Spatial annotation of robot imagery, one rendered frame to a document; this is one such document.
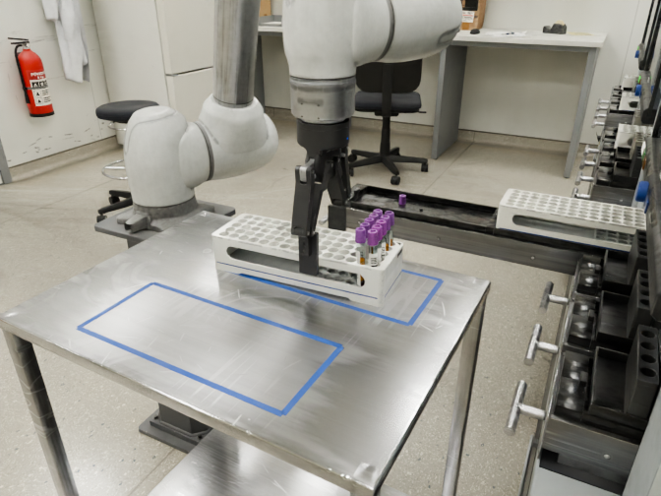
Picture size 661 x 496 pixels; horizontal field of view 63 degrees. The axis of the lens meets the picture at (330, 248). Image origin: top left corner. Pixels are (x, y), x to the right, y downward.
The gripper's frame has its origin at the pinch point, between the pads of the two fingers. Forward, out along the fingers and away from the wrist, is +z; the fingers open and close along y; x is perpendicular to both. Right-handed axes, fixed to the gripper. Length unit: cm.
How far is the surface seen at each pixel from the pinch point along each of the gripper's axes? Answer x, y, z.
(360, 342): 11.8, 14.2, 5.5
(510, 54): -17, -389, 16
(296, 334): 3.1, 15.9, 5.5
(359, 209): -6.2, -32.5, 7.2
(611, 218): 42, -33, 1
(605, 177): 43, -72, 6
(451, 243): 14.8, -30.3, 10.3
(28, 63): -294, -184, 12
